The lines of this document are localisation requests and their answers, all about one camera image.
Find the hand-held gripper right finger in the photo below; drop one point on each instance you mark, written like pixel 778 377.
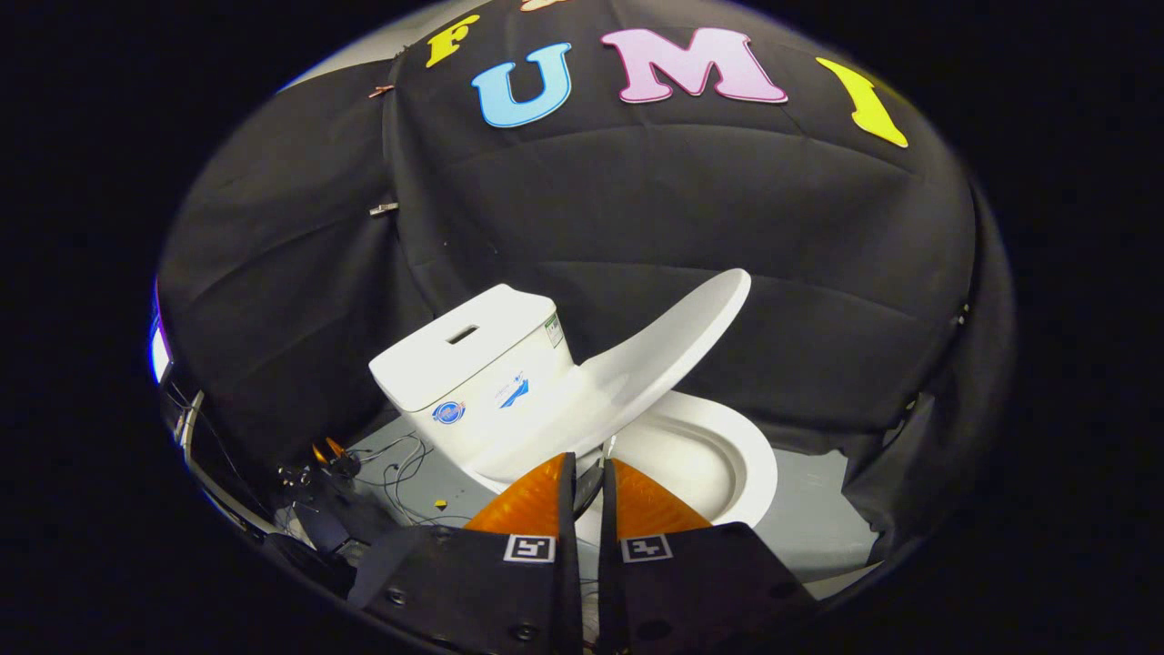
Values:
pixel 627 600

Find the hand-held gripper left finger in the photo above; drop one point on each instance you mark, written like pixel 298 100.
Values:
pixel 546 591

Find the white toilet lid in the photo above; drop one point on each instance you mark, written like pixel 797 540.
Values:
pixel 655 364

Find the white toilet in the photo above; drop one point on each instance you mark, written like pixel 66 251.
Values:
pixel 473 364

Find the orange black gripper device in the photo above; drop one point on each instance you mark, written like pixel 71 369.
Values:
pixel 327 473

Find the black backdrop cloth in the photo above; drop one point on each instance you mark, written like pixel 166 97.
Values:
pixel 691 218

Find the silver cloth clip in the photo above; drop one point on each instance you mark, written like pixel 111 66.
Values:
pixel 384 209

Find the metal frame rail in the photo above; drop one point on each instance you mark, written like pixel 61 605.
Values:
pixel 195 428

